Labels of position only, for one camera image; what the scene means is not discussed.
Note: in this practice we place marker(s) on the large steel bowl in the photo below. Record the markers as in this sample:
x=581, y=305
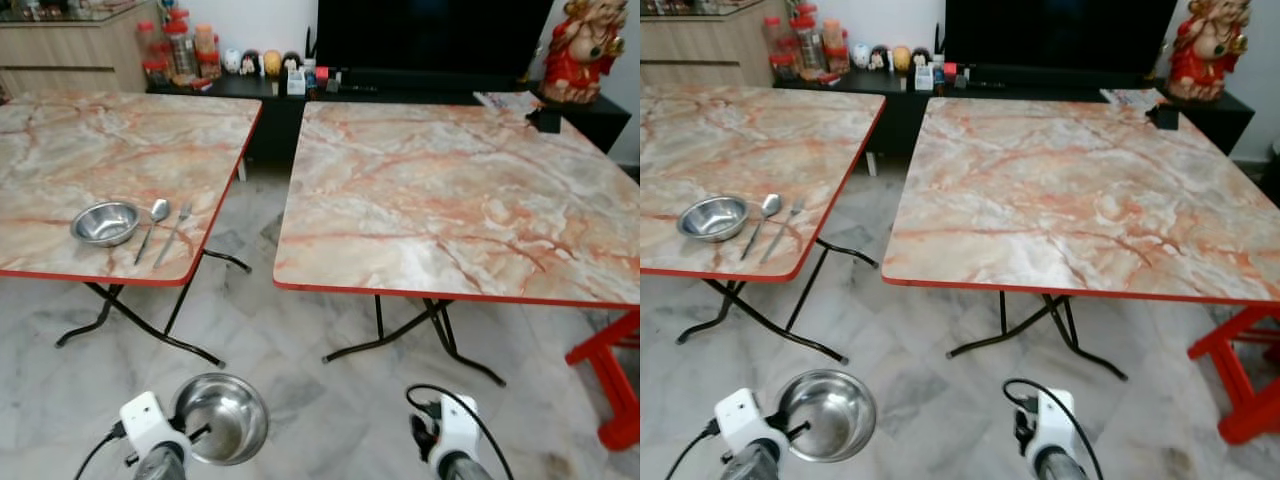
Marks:
x=828, y=416
x=222, y=420

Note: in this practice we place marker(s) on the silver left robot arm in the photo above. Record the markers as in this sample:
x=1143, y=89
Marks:
x=162, y=468
x=755, y=465

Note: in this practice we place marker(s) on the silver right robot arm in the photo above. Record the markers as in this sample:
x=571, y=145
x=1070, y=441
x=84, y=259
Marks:
x=1062, y=467
x=468, y=470

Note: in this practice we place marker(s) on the red plastic stool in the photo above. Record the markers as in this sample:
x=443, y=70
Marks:
x=610, y=370
x=1240, y=365

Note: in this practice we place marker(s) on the steel fork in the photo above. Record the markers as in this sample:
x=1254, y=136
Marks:
x=784, y=229
x=174, y=234

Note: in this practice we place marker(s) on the steel spoon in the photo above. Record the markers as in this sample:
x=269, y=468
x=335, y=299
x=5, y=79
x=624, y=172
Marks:
x=770, y=206
x=159, y=210

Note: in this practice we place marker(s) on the small steel bowl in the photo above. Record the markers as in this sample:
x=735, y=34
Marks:
x=105, y=223
x=713, y=219

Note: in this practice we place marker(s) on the marble top folding table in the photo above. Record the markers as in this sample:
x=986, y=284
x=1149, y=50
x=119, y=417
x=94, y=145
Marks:
x=110, y=160
x=1080, y=195
x=740, y=150
x=460, y=200

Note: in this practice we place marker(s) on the small black box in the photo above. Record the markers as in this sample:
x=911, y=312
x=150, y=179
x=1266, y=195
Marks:
x=546, y=120
x=1164, y=116

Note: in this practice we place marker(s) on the printed magazine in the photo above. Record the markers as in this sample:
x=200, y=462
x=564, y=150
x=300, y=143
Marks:
x=505, y=101
x=1130, y=98

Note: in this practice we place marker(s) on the small white box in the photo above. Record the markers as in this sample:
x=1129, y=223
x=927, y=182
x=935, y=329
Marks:
x=924, y=78
x=296, y=81

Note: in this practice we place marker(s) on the small black figurine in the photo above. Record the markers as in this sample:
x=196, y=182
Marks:
x=291, y=64
x=921, y=59
x=880, y=58
x=250, y=64

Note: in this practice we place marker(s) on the small white figurine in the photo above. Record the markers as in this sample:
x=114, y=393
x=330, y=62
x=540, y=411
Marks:
x=232, y=62
x=861, y=56

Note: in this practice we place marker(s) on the small yellow figurine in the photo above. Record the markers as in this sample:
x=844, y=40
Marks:
x=272, y=63
x=901, y=58

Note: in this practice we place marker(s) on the orange plastic jar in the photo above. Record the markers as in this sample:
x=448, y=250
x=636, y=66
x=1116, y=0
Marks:
x=207, y=54
x=835, y=47

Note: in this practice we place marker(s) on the red lid plastic jar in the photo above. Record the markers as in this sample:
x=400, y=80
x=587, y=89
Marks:
x=778, y=48
x=153, y=55

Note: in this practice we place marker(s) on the tall red lid jar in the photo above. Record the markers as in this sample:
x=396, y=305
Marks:
x=809, y=47
x=182, y=52

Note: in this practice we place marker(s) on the light wooden cabinet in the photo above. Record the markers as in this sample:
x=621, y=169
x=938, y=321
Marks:
x=700, y=45
x=70, y=50

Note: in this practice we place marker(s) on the black flat television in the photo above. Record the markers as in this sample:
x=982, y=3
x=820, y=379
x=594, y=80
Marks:
x=1060, y=32
x=430, y=35

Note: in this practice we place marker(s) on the red and gold statue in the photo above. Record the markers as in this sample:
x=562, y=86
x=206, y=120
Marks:
x=583, y=55
x=1208, y=52

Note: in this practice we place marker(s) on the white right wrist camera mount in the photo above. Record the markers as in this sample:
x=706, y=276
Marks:
x=1058, y=425
x=457, y=430

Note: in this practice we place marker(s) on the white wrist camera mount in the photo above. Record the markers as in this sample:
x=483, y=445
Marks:
x=457, y=430
x=148, y=420
x=1058, y=425
x=745, y=415

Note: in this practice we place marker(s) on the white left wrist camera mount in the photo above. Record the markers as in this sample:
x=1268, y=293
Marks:
x=745, y=415
x=148, y=420

